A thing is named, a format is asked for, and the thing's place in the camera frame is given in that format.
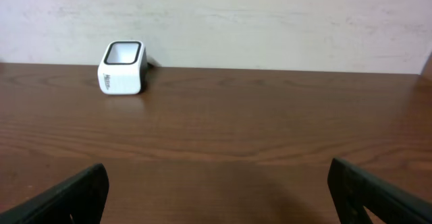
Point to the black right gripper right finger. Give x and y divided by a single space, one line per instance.
355 191

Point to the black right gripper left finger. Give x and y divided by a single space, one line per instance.
78 199

